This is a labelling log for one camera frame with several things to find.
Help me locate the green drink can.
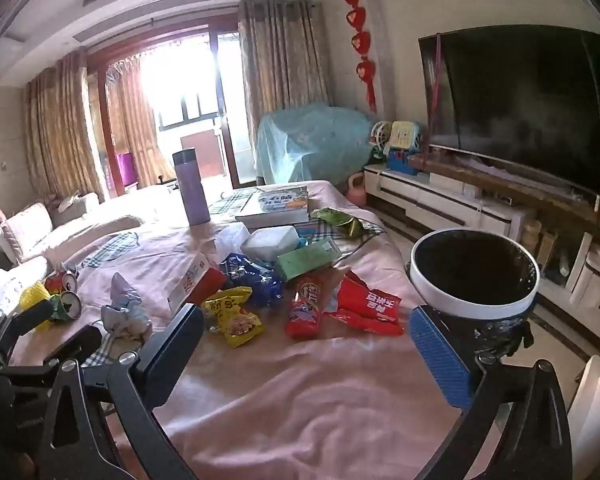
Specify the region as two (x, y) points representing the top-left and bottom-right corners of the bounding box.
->
(50, 291), (83, 322)

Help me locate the blue snack wrapper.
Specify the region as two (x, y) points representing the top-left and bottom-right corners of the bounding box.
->
(220, 252), (286, 306)

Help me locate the black white-rimmed trash bin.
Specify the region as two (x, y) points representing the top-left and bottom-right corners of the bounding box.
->
(409, 228), (540, 361)

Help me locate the pink tablecloth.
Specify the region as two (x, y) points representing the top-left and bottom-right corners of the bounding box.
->
(10, 180), (481, 480)

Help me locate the colourful plastic toy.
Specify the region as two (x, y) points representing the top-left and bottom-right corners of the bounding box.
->
(370, 120), (423, 176)

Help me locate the red hanging decoration string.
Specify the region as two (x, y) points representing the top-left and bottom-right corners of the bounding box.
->
(343, 0), (378, 113)

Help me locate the green cardboard box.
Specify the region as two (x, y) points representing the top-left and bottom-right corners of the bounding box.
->
(276, 240), (341, 283)

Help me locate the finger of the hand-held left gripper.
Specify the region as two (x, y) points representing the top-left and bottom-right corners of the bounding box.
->
(7, 300), (52, 340)
(45, 325), (103, 368)

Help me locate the purple thermos bottle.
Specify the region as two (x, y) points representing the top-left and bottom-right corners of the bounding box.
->
(173, 148), (211, 227)

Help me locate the black flat television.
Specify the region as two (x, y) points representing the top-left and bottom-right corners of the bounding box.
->
(418, 24), (600, 198)

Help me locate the red and white box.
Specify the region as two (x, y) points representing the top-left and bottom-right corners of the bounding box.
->
(167, 251), (228, 313)

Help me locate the red pole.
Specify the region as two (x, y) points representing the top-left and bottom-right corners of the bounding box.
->
(426, 35), (442, 157)

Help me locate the red drink can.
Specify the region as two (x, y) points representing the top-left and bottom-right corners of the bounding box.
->
(45, 270), (78, 295)

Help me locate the green plaid cloth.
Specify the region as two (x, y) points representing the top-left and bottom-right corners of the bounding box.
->
(295, 217), (387, 253)

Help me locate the green snack packet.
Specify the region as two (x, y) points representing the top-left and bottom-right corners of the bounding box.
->
(310, 207), (366, 238)

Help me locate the teal dust cover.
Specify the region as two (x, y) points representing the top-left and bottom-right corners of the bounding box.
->
(256, 102), (381, 186)

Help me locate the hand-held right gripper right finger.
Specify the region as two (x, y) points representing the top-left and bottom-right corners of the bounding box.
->
(410, 305), (573, 480)

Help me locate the colourful cover book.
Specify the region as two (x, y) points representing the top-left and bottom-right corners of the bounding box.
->
(252, 186), (310, 213)

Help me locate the yellow snack packet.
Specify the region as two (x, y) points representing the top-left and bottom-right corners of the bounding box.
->
(201, 287), (265, 349)

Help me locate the brown patterned curtain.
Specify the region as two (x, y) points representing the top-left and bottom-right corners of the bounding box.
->
(107, 57), (176, 186)
(24, 52), (106, 201)
(237, 0), (333, 181)

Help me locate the red tube snack packet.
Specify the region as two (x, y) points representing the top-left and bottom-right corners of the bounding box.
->
(285, 275), (333, 339)

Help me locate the pink kettlebell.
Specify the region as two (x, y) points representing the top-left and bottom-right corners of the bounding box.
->
(347, 172), (367, 203)

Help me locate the beige round container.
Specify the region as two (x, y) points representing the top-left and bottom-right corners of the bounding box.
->
(522, 220), (543, 261)

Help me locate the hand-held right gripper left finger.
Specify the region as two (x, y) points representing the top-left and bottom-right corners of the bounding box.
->
(36, 302), (206, 480)

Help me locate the white television cabinet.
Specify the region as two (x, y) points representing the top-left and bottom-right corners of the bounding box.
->
(364, 162), (600, 341)

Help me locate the grey tissue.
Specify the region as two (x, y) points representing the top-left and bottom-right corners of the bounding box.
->
(101, 272), (153, 341)

